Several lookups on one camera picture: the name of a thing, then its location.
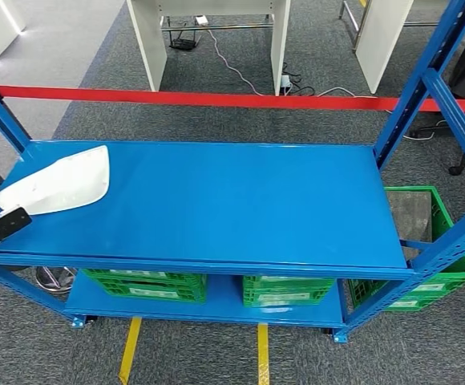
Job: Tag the white desk with metal legs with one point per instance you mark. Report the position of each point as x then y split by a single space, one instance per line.
380 42

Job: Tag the red barrier belt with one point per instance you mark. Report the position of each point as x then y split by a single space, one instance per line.
176 98

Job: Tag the large green plastic crate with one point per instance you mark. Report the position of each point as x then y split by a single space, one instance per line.
441 218

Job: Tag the black router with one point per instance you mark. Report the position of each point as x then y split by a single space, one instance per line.
182 43

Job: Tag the white curved plastic part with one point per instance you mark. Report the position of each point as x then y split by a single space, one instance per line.
64 183

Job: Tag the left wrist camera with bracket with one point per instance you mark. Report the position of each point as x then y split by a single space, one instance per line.
4 226

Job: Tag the white power adapter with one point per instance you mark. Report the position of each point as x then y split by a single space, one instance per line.
201 20

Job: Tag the white desk with metal bar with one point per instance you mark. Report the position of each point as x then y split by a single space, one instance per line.
148 42

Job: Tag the blue metal shelf rack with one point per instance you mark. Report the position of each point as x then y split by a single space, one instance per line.
216 202

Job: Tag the white power strip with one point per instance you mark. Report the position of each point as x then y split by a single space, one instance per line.
285 81

